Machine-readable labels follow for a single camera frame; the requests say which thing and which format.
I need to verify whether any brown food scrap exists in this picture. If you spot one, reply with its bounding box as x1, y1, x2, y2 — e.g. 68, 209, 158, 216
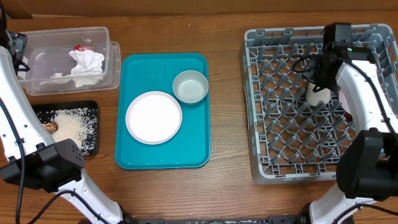
42, 121, 58, 134

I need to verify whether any small white plate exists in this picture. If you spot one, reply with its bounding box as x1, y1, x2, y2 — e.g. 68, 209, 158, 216
338, 90, 351, 114

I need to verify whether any black plastic tray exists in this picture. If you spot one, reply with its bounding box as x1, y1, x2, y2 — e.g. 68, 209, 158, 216
30, 100, 100, 157

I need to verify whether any teal serving tray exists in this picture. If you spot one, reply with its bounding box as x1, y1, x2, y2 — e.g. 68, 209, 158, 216
114, 53, 211, 170

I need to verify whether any grey metal bowl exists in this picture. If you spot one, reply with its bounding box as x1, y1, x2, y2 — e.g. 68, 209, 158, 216
172, 70, 209, 104

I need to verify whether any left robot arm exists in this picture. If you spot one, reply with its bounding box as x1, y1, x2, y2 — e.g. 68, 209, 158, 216
1, 9, 130, 223

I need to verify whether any red snack wrapper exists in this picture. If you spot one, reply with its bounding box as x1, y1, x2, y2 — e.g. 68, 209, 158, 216
73, 45, 93, 52

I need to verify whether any white napkin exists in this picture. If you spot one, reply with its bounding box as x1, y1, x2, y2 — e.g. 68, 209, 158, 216
40, 50, 105, 88

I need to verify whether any grey dishwasher rack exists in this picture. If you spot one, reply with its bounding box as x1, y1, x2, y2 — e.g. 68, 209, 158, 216
241, 24, 397, 184

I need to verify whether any white paper cup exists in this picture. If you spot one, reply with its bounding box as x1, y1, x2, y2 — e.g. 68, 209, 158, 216
305, 82, 331, 106

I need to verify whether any rice leftovers pile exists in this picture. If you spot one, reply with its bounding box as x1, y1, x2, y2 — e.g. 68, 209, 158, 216
36, 107, 99, 156

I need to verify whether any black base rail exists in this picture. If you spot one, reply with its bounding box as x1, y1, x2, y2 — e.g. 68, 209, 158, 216
131, 215, 299, 224

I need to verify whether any clear plastic storage bin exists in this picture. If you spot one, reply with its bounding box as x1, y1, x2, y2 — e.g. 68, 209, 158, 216
18, 27, 121, 96

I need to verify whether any large white plate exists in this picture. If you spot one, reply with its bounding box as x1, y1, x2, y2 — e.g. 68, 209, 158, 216
125, 91, 183, 145

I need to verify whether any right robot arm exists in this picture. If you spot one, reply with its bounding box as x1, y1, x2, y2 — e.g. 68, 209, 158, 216
298, 22, 397, 223

